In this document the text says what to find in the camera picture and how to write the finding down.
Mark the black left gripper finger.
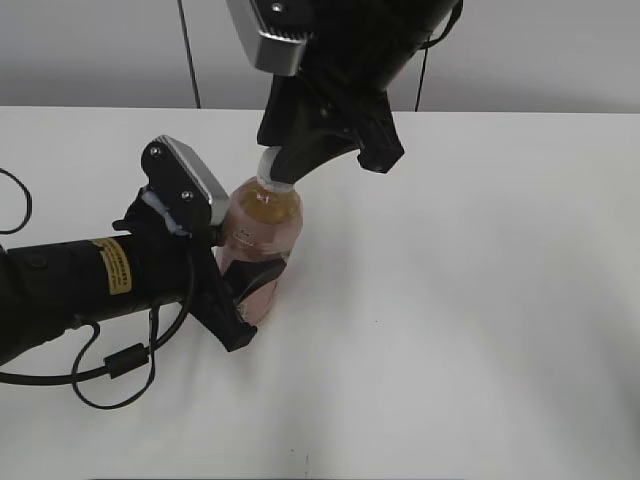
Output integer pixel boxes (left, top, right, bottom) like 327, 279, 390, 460
223, 258, 286, 303

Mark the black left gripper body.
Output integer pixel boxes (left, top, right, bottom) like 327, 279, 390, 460
113, 188, 257, 352

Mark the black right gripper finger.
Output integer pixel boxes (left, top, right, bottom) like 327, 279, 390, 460
269, 131, 359, 185

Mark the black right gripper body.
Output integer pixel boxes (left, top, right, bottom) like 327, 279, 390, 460
257, 71, 404, 174

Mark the white bottle cap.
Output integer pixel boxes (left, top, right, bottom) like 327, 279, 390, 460
255, 146, 296, 194

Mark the pink label tea bottle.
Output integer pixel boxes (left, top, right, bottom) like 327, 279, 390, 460
212, 174, 304, 326

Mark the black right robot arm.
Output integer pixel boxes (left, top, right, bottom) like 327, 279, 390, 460
257, 1, 463, 185

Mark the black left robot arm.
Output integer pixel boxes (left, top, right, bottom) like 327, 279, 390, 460
1, 187, 286, 363

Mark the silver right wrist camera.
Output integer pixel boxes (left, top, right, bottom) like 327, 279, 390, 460
226, 0, 314, 77

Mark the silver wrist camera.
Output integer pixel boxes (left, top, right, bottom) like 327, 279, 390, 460
141, 135, 231, 236
226, 0, 314, 77

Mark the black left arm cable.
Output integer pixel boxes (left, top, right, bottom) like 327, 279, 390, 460
0, 168, 196, 412

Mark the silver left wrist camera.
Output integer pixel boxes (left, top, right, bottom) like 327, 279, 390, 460
141, 135, 231, 236

